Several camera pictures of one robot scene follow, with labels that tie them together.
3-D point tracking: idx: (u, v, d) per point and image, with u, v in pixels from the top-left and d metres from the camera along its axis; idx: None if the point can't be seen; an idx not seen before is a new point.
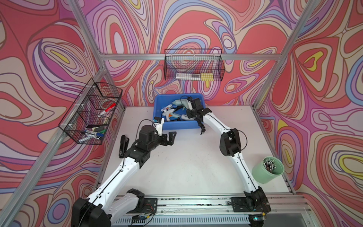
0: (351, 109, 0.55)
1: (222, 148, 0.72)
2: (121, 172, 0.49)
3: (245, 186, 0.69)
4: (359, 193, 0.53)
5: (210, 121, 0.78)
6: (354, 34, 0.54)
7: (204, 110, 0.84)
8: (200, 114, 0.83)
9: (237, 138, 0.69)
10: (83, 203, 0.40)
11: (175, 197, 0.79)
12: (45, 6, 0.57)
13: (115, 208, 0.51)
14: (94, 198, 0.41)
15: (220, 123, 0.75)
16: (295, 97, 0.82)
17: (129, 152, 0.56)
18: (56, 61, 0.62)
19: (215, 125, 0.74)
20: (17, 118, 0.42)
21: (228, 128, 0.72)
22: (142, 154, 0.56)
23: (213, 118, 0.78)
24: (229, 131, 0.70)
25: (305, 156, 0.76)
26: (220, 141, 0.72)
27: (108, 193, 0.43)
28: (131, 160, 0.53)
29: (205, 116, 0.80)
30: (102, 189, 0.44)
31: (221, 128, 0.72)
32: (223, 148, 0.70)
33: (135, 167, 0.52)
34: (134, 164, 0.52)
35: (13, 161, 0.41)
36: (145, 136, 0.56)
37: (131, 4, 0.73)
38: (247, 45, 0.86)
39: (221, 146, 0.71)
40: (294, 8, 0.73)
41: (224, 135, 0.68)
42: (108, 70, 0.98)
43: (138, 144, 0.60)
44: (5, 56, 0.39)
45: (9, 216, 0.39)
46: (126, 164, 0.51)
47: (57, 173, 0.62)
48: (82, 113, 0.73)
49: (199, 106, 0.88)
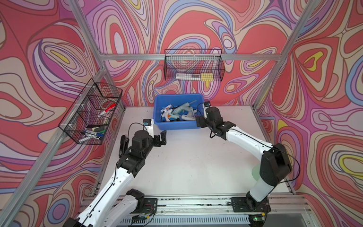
0: (351, 109, 0.55)
1: (263, 174, 0.50)
2: (112, 186, 0.46)
3: (255, 194, 0.63)
4: (359, 194, 0.53)
5: (237, 138, 0.57)
6: (353, 35, 0.54)
7: (226, 124, 0.65)
8: (220, 131, 0.64)
9: (286, 159, 0.48)
10: (74, 222, 0.39)
11: (175, 197, 0.79)
12: (45, 6, 0.57)
13: (111, 218, 0.51)
14: (84, 218, 0.40)
15: (254, 139, 0.54)
16: (295, 98, 0.82)
17: (121, 162, 0.52)
18: (56, 62, 0.62)
19: (249, 143, 0.53)
20: (17, 118, 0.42)
21: (270, 144, 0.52)
22: (135, 162, 0.52)
23: (243, 134, 0.57)
24: (271, 147, 0.49)
25: (305, 156, 0.76)
26: (262, 163, 0.48)
27: (99, 211, 0.41)
28: (123, 170, 0.50)
29: (229, 133, 0.60)
30: (93, 207, 0.42)
31: (259, 146, 0.50)
32: (268, 175, 0.48)
33: (129, 177, 0.50)
34: (127, 175, 0.49)
35: (13, 161, 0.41)
36: (139, 143, 0.53)
37: (131, 4, 0.73)
38: (247, 45, 0.87)
39: (263, 171, 0.49)
40: (294, 9, 0.73)
41: (267, 153, 0.47)
42: (108, 70, 0.98)
43: (132, 151, 0.56)
44: (5, 56, 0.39)
45: (9, 216, 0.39)
46: (118, 177, 0.48)
47: (56, 173, 0.62)
48: (82, 113, 0.73)
49: (219, 120, 0.68)
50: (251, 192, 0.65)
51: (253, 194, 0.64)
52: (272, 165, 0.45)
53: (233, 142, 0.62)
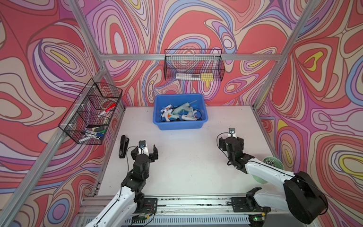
0: (351, 109, 0.55)
1: (294, 208, 0.43)
2: (117, 201, 0.52)
3: (260, 200, 0.62)
4: (359, 194, 0.53)
5: (257, 170, 0.56)
6: (353, 35, 0.54)
7: (246, 157, 0.65)
8: (240, 164, 0.64)
9: (315, 189, 0.43)
10: None
11: (175, 197, 0.79)
12: (45, 6, 0.57)
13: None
14: None
15: (274, 169, 0.53)
16: (295, 98, 0.82)
17: (125, 182, 0.60)
18: (56, 62, 0.62)
19: (269, 174, 0.52)
20: (17, 118, 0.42)
21: (292, 174, 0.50)
22: (138, 184, 0.60)
23: (262, 165, 0.57)
24: (294, 177, 0.46)
25: (305, 156, 0.76)
26: (287, 195, 0.44)
27: (104, 222, 0.46)
28: (127, 189, 0.57)
29: (248, 165, 0.60)
30: (99, 219, 0.46)
31: (280, 177, 0.48)
32: (298, 209, 0.42)
33: (132, 196, 0.56)
34: (131, 193, 0.56)
35: (13, 161, 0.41)
36: (140, 167, 0.60)
37: (131, 4, 0.73)
38: (247, 45, 0.85)
39: (292, 204, 0.44)
40: (294, 9, 0.73)
41: (289, 182, 0.44)
42: (108, 70, 0.98)
43: (133, 173, 0.63)
44: (5, 56, 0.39)
45: (9, 216, 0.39)
46: (123, 194, 0.55)
47: (56, 173, 0.62)
48: (82, 113, 0.73)
49: (238, 152, 0.68)
50: (256, 197, 0.63)
51: (256, 197, 0.63)
52: (297, 196, 0.42)
53: (255, 174, 0.59)
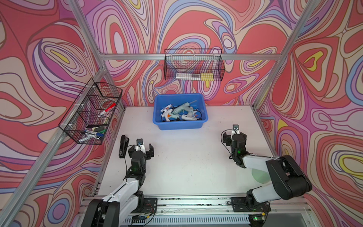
0: (351, 109, 0.55)
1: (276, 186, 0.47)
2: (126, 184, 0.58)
3: (258, 196, 0.63)
4: (359, 193, 0.53)
5: (251, 161, 0.63)
6: (353, 35, 0.54)
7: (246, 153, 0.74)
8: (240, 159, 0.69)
9: (297, 170, 0.47)
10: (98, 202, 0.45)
11: (175, 197, 0.79)
12: (45, 6, 0.57)
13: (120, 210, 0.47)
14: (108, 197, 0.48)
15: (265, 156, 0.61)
16: (295, 98, 0.82)
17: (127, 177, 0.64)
18: (56, 61, 0.62)
19: (260, 161, 0.57)
20: (17, 118, 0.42)
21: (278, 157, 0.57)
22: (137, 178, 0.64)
23: (254, 155, 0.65)
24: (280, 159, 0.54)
25: (305, 156, 0.76)
26: (271, 173, 0.49)
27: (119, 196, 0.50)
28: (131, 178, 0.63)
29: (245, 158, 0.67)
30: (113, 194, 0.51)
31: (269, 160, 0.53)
32: (280, 185, 0.46)
33: (136, 184, 0.61)
34: (135, 180, 0.62)
35: (12, 161, 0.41)
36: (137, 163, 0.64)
37: (131, 4, 0.73)
38: (247, 45, 0.85)
39: (275, 182, 0.47)
40: (294, 9, 0.73)
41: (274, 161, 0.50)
42: (108, 70, 0.98)
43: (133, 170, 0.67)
44: (5, 56, 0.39)
45: (9, 216, 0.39)
46: (130, 179, 0.62)
47: (56, 173, 0.62)
48: (82, 113, 0.73)
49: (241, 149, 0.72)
50: (255, 195, 0.64)
51: (255, 195, 0.64)
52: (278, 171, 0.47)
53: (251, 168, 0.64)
